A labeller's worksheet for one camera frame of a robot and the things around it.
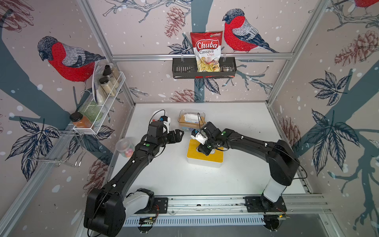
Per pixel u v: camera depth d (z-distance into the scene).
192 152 0.84
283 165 0.46
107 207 0.39
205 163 0.83
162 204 0.73
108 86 0.76
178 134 0.73
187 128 1.01
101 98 0.71
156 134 0.61
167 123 0.74
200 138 0.77
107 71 0.81
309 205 0.75
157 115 0.62
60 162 0.51
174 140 0.71
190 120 1.00
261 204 0.66
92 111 0.70
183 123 1.01
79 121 0.60
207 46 0.80
